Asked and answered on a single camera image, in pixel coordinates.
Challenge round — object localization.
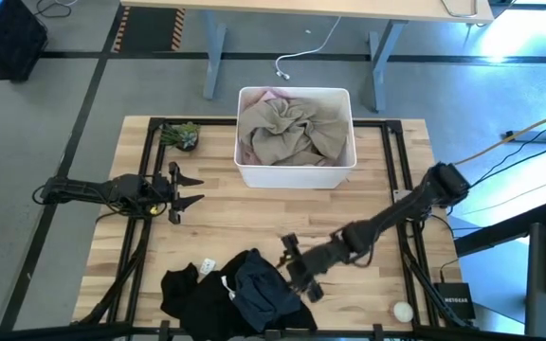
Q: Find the hazard striped floor mat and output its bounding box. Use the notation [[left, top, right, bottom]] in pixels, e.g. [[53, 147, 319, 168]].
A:
[[111, 7, 187, 53]]

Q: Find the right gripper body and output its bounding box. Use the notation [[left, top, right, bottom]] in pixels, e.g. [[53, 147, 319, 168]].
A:
[[282, 232, 350, 304]]

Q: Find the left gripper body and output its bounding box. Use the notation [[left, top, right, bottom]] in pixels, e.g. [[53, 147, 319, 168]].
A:
[[152, 161, 183, 224]]

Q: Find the white plastic laundry bin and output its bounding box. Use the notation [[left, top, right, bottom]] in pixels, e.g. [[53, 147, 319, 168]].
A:
[[233, 85, 358, 189]]

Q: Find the black cable bundle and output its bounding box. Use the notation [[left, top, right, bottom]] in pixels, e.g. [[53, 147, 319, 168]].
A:
[[471, 123, 546, 188]]

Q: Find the black storage crate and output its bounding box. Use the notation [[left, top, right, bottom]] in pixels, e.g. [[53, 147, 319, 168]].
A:
[[0, 0, 49, 81]]

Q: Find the black metal table frame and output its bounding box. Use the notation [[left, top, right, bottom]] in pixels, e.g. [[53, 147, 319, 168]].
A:
[[71, 117, 481, 341]]

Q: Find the white cable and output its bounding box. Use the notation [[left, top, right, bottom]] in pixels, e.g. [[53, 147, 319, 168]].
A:
[[275, 16, 343, 81]]

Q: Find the white fabric strip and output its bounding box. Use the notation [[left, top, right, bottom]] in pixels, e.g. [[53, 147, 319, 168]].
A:
[[220, 275, 236, 302]]

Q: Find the yellow cable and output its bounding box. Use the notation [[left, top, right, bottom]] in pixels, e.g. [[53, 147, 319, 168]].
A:
[[452, 107, 546, 167]]

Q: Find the grey cable loop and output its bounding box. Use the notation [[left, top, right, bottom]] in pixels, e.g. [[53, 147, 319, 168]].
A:
[[440, 0, 481, 19]]

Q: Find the white ball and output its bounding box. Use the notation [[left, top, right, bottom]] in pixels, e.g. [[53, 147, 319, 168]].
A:
[[392, 301, 415, 324]]

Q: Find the thin black cable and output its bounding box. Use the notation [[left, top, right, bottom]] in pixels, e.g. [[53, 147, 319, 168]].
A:
[[34, 0, 80, 19]]

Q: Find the black garment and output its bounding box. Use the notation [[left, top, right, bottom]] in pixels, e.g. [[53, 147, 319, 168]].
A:
[[160, 248, 319, 332]]

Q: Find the black Netgear network switch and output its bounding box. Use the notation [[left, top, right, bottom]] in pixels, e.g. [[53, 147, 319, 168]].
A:
[[433, 281, 477, 321]]

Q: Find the khaki taupe garment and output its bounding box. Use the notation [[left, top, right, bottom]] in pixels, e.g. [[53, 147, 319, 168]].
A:
[[237, 97, 350, 167]]

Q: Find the small potted succulent plant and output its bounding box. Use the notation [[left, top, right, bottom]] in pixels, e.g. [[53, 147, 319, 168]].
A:
[[159, 121, 202, 153]]

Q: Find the light wood desk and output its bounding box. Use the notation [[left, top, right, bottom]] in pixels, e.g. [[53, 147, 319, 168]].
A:
[[119, 0, 496, 114]]

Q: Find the navy blue garment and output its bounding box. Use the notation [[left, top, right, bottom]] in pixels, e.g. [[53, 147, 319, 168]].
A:
[[232, 248, 302, 332]]

